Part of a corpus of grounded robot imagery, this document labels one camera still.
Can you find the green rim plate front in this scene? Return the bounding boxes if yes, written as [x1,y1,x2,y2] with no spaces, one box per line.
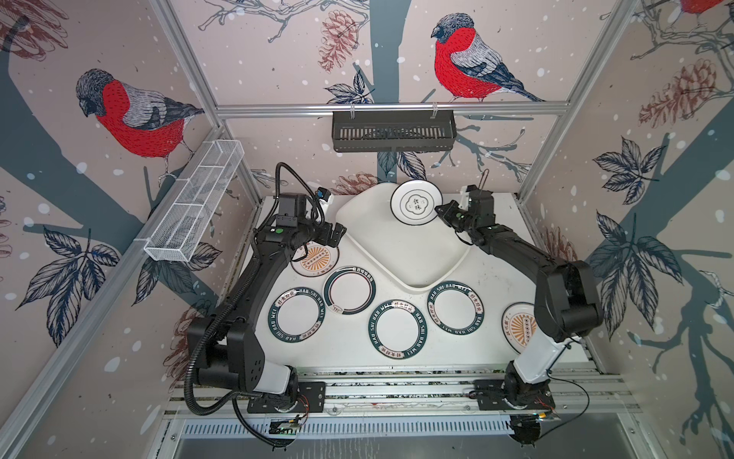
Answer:
[368,299,428,360]

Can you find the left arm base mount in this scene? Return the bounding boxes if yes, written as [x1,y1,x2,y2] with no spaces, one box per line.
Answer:
[247,382,326,414]

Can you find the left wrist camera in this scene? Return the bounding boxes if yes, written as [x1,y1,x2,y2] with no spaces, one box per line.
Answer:
[315,187,334,207]

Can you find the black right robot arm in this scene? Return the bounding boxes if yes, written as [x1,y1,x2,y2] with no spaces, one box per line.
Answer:
[435,200,603,407]

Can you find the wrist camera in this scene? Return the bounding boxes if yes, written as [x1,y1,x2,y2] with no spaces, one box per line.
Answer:
[466,185,494,215]
[315,187,334,207]

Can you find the black corrugated cable hose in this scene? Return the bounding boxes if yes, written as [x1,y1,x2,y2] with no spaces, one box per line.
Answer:
[182,286,271,449]

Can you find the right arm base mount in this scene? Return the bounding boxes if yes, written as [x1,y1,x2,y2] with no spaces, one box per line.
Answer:
[468,379,555,411]

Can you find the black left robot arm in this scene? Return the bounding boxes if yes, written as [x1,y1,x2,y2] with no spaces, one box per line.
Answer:
[183,221,347,414]

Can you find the white mesh wall shelf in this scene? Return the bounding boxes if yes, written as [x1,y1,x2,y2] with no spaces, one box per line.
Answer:
[145,140,244,262]

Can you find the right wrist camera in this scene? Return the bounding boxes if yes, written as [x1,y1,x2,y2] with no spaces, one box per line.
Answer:
[466,185,494,215]

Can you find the black hanging wire basket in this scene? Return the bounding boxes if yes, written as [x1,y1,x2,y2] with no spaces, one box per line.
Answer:
[332,110,457,153]

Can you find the white plastic bin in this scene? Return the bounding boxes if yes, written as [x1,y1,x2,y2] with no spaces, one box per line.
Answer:
[336,183,469,293]

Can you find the horizontal aluminium crossbar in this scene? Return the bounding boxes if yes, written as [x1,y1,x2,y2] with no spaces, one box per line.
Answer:
[215,101,571,120]

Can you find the green rim plate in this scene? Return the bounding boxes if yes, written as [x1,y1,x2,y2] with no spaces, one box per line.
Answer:
[323,266,377,316]
[268,287,326,343]
[368,299,428,360]
[427,281,485,336]

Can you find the small white emblem plate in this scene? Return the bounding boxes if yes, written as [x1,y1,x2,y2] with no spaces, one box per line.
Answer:
[390,180,443,226]

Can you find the aluminium rail base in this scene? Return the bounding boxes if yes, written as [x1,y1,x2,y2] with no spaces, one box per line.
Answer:
[162,366,638,420]

